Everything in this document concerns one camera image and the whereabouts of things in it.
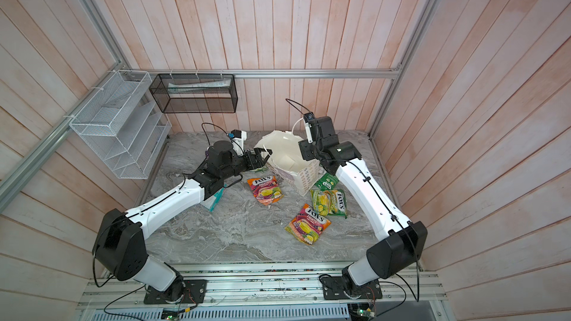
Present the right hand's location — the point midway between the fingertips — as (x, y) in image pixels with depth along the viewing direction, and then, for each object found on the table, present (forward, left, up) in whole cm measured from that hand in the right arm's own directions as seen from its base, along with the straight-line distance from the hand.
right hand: (311, 141), depth 79 cm
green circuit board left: (-51, +47, -30) cm, 75 cm away
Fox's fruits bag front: (-21, 0, -26) cm, 34 cm away
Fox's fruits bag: (-6, +18, -25) cm, 32 cm away
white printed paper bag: (-10, +3, -8) cm, 13 cm away
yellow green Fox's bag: (-11, -10, -26) cm, 30 cm away
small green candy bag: (0, -10, -27) cm, 29 cm away
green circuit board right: (-49, -17, -29) cm, 59 cm away
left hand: (-4, +17, -4) cm, 18 cm away
